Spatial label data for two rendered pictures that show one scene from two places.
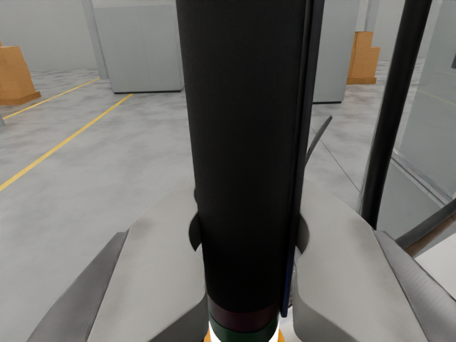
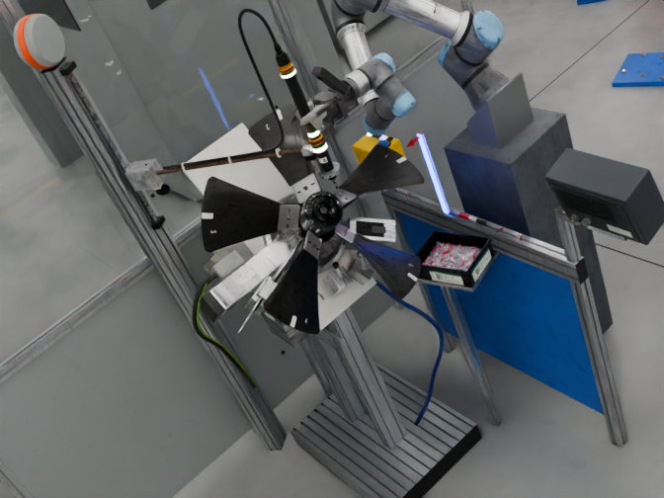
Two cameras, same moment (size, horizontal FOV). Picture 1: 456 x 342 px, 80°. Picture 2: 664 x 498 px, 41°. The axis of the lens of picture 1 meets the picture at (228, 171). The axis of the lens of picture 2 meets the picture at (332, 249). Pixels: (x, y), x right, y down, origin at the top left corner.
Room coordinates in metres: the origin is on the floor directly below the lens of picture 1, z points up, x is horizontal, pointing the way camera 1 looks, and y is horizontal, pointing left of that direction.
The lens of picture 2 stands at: (1.25, 2.01, 2.63)
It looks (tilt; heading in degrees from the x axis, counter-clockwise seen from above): 35 degrees down; 242
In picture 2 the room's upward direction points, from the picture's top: 24 degrees counter-clockwise
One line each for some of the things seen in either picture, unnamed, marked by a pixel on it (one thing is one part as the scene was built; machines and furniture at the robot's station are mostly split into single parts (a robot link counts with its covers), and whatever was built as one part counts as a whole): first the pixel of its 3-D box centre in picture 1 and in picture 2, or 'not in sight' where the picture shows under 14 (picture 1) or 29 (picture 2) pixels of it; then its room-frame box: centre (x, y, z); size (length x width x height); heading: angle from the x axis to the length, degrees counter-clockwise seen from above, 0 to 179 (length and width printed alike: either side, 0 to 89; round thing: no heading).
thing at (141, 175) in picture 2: not in sight; (144, 175); (0.42, -0.54, 1.37); 0.10 x 0.07 x 0.08; 122
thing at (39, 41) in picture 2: not in sight; (40, 41); (0.47, -0.61, 1.88); 0.17 x 0.15 x 0.16; 177
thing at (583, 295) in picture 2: not in sight; (601, 366); (-0.25, 0.54, 0.39); 0.04 x 0.04 x 0.78; 87
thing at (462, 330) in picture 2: not in sight; (469, 350); (-0.09, 0.11, 0.40); 0.03 x 0.03 x 0.80; 12
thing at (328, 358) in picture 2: not in sight; (314, 325); (0.20, -0.35, 0.57); 0.09 x 0.04 x 1.15; 177
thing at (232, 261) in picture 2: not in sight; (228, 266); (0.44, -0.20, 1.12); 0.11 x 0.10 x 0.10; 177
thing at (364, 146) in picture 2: not in sight; (379, 154); (-0.29, -0.28, 1.02); 0.16 x 0.10 x 0.11; 87
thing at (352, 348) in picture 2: not in sight; (364, 373); (0.21, -0.12, 0.45); 0.09 x 0.04 x 0.91; 177
